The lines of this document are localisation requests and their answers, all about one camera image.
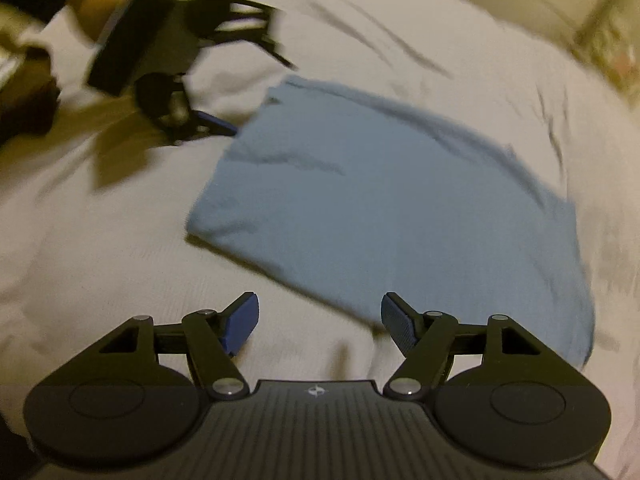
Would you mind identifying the light blue garment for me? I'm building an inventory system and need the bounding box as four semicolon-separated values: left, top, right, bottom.
186;77;596;367

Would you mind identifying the white bed sheet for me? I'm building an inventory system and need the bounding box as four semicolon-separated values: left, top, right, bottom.
1;0;639;479

